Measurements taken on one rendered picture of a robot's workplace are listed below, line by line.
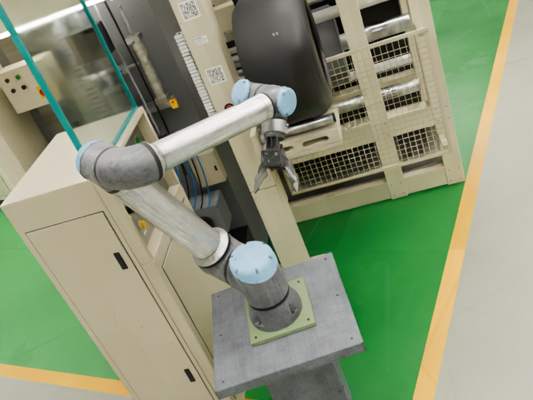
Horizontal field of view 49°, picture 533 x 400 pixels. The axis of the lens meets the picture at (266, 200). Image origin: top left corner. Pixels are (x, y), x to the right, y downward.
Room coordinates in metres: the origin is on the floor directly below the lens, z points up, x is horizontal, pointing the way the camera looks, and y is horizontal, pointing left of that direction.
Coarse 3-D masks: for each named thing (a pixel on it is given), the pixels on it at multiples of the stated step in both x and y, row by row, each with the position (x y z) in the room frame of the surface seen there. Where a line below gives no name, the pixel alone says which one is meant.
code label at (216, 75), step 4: (220, 64) 2.47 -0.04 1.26; (212, 68) 2.48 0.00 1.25; (216, 68) 2.48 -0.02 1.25; (220, 68) 2.47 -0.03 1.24; (208, 72) 2.49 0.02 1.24; (212, 72) 2.48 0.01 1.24; (216, 72) 2.48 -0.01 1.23; (220, 72) 2.47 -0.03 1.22; (208, 76) 2.49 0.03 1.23; (212, 76) 2.48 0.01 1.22; (216, 76) 2.48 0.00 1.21; (220, 76) 2.47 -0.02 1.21; (224, 76) 2.47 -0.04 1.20; (212, 80) 2.49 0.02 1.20; (216, 80) 2.48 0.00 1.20; (220, 80) 2.48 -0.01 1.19; (224, 80) 2.47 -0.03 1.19; (212, 84) 2.49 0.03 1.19
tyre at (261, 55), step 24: (240, 0) 2.49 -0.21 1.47; (264, 0) 2.39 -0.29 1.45; (288, 0) 2.33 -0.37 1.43; (240, 24) 2.35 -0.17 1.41; (264, 24) 2.30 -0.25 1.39; (288, 24) 2.25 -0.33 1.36; (312, 24) 2.64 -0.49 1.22; (240, 48) 2.31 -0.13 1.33; (264, 48) 2.25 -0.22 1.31; (288, 48) 2.21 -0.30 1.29; (312, 48) 2.22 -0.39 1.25; (264, 72) 2.23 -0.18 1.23; (288, 72) 2.20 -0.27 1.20; (312, 72) 2.19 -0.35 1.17; (312, 96) 2.21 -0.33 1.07; (288, 120) 2.30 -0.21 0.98
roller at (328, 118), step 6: (324, 114) 2.33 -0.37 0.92; (330, 114) 2.31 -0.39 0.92; (306, 120) 2.35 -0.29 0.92; (312, 120) 2.33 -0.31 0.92; (318, 120) 2.32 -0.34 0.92; (324, 120) 2.31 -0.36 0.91; (330, 120) 2.30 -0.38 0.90; (294, 126) 2.35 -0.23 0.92; (300, 126) 2.34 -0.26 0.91; (306, 126) 2.33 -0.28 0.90; (312, 126) 2.32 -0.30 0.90; (318, 126) 2.32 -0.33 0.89; (288, 132) 2.35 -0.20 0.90; (294, 132) 2.34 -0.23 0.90; (300, 132) 2.34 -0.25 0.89
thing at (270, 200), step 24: (192, 24) 2.48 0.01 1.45; (216, 24) 2.54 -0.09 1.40; (192, 48) 2.49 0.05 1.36; (216, 48) 2.47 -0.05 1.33; (216, 96) 2.49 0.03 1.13; (240, 144) 2.48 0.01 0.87; (240, 168) 2.50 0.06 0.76; (264, 192) 2.48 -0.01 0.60; (264, 216) 2.49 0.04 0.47; (288, 216) 2.47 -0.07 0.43; (288, 240) 2.47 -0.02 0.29; (288, 264) 2.49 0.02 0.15
